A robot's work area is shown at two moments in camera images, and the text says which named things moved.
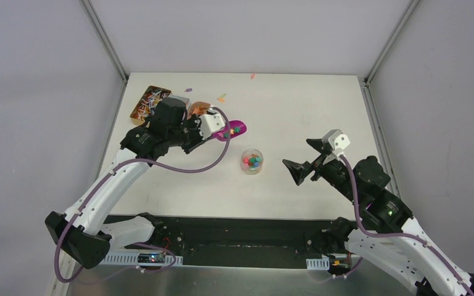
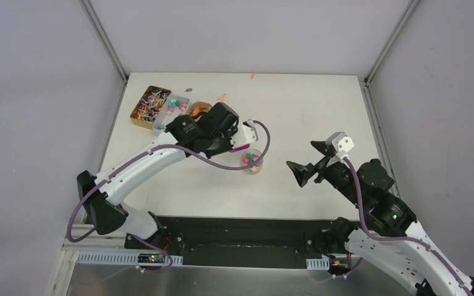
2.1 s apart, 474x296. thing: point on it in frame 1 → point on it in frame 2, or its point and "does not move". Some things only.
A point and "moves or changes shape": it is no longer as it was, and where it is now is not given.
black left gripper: [195, 133] → [224, 144]
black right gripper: [298, 171] does not move
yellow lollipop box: [147, 103] does not move
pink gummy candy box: [197, 107] does not move
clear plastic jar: [252, 161] does not move
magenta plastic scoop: [236, 127] moves or changes shape
